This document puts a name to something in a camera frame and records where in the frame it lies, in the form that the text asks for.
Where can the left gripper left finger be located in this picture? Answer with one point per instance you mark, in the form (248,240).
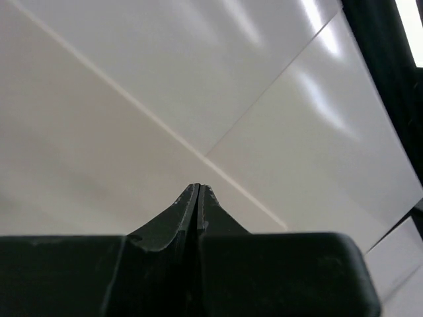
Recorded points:
(113,275)

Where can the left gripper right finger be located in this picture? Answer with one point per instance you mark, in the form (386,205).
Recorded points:
(285,274)

